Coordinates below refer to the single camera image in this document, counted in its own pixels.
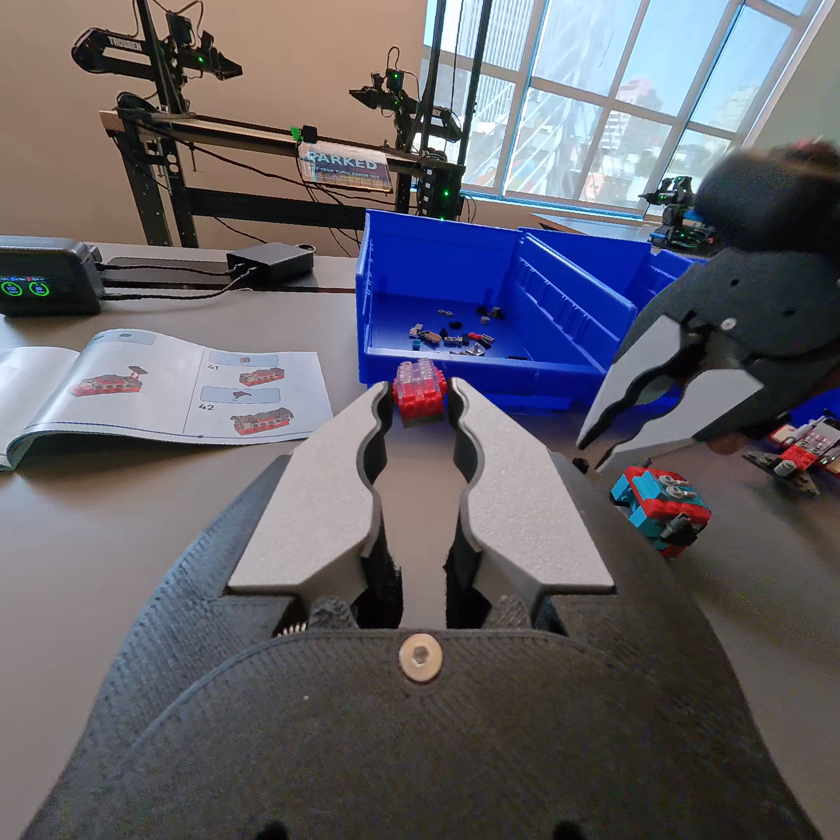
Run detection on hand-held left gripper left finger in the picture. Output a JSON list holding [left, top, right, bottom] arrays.
[[226, 381, 403, 628]]

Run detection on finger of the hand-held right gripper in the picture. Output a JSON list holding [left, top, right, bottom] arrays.
[[576, 314, 690, 454], [594, 367, 767, 473]]

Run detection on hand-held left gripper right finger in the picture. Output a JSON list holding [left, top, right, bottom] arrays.
[[446, 378, 616, 628]]

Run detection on blue plastic storage bin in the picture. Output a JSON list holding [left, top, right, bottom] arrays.
[[648, 248, 710, 293], [524, 226, 686, 431], [356, 210, 641, 413]]

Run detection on teal red toy brick robot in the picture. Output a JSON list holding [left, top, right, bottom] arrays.
[[610, 465, 713, 559]]

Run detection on red clear toy brick assembly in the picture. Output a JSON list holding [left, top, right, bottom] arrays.
[[392, 360, 450, 429]]

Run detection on grey desk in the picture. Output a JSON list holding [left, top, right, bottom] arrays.
[[0, 289, 840, 840]]

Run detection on red white toy brick plane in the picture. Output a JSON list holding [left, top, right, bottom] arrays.
[[742, 412, 840, 496]]

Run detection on long grey workbench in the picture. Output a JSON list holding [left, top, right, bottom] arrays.
[[530, 211, 657, 242]]

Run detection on pile of small toy bricks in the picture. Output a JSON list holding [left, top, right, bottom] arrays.
[[408, 303, 531, 361]]

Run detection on toy brick instruction booklet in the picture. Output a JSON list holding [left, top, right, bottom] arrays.
[[0, 328, 334, 472]]

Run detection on grey table brown edge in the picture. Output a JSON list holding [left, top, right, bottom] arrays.
[[0, 241, 361, 296]]

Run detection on black adapter box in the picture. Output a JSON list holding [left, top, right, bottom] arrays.
[[226, 241, 316, 286]]

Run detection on black box green lights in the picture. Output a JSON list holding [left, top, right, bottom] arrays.
[[416, 163, 466, 222]]

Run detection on large grid window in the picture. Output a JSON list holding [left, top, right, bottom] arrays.
[[423, 0, 829, 214]]

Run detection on clear printed sign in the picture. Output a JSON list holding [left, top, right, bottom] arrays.
[[298, 141, 395, 193]]

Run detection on black charger green display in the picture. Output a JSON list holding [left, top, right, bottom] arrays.
[[0, 236, 106, 318]]

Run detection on black tall stand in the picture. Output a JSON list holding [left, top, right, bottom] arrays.
[[420, 0, 494, 168]]

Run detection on braided black cable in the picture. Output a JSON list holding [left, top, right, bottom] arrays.
[[97, 261, 257, 274], [100, 269, 257, 303]]

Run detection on black metal rig frame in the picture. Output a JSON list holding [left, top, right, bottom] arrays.
[[98, 0, 434, 249]]

